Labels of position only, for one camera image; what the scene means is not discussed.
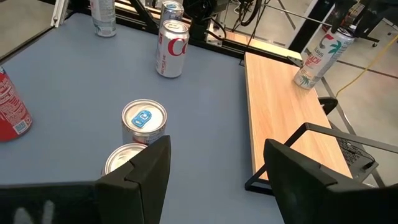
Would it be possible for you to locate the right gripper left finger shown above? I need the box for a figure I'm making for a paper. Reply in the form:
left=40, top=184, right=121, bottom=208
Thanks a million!
left=95, top=135, right=172, bottom=224

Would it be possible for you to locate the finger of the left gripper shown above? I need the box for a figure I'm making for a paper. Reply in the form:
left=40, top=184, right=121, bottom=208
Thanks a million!
left=330, top=0, right=358, bottom=34

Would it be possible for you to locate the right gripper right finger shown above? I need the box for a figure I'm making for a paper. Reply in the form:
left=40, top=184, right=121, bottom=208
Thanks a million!
left=263, top=138, right=374, bottom=224

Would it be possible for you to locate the silver Diet Coke can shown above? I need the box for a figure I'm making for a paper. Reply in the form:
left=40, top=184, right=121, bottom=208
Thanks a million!
left=155, top=19, right=190, bottom=79
left=101, top=142, right=149, bottom=177

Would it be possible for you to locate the tall white Celsius can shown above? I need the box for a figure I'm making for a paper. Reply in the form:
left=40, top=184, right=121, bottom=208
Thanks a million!
left=89, top=0, right=118, bottom=38
left=293, top=27, right=356, bottom=90

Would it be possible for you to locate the red Fanta strawberry can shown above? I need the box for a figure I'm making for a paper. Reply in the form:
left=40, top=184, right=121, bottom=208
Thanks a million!
left=0, top=66, right=34, bottom=143

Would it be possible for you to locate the blue silver Red Bull can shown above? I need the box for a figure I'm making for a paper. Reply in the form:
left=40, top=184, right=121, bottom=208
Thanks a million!
left=121, top=98, right=168, bottom=146
left=159, top=0, right=185, bottom=24

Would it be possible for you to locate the black pole with white base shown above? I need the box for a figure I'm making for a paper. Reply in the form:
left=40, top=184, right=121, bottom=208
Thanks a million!
left=288, top=0, right=335, bottom=54

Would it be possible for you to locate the blue grey table mat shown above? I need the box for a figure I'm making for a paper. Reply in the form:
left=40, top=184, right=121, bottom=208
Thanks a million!
left=0, top=12, right=285, bottom=224

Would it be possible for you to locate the white metal bar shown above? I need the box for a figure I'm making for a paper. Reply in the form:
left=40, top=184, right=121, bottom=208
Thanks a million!
left=50, top=0, right=70, bottom=29

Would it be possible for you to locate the yellow cable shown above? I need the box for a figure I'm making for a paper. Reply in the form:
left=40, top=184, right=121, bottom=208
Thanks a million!
left=335, top=33, right=398, bottom=98

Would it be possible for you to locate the wooden shelf with black frame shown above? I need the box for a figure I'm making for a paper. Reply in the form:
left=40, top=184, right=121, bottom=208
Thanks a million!
left=238, top=51, right=398, bottom=196

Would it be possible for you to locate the black metal table frame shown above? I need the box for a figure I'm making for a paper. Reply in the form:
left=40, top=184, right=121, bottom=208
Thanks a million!
left=37, top=0, right=304, bottom=68

